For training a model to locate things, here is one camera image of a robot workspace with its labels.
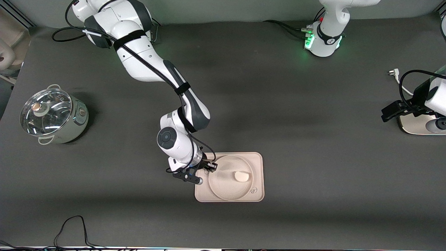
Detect round beige plate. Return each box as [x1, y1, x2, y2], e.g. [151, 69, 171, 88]
[208, 155, 254, 201]

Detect beige tray with rabbit print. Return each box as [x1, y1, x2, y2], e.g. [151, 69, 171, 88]
[195, 152, 265, 203]

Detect cream toaster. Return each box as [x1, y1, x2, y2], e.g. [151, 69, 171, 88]
[398, 113, 446, 135]

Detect pale green cooking pot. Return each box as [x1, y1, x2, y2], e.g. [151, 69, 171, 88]
[20, 84, 89, 145]

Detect glass pot lid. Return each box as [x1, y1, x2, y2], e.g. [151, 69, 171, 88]
[20, 88, 72, 136]

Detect beige rounded furniture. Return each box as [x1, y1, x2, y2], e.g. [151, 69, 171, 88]
[0, 9, 31, 84]

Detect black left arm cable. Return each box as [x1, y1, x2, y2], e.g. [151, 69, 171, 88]
[399, 70, 446, 105]

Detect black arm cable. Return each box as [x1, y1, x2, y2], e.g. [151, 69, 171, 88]
[399, 70, 446, 105]
[52, 26, 216, 174]

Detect white toaster cable with plug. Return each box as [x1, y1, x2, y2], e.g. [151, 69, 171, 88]
[388, 69, 415, 96]

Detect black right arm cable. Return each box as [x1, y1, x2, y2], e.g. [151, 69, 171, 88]
[52, 26, 216, 174]

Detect black cable loop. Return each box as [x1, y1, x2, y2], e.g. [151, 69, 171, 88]
[54, 215, 105, 249]

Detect black left base cable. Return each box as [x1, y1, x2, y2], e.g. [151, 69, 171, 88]
[263, 20, 310, 39]

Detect black base cable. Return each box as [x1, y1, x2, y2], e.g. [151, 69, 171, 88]
[263, 20, 310, 39]
[150, 16, 165, 46]

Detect black right base cable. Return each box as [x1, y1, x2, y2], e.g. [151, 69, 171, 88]
[150, 16, 165, 46]

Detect black frame rail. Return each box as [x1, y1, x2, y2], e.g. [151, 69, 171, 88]
[0, 0, 35, 28]

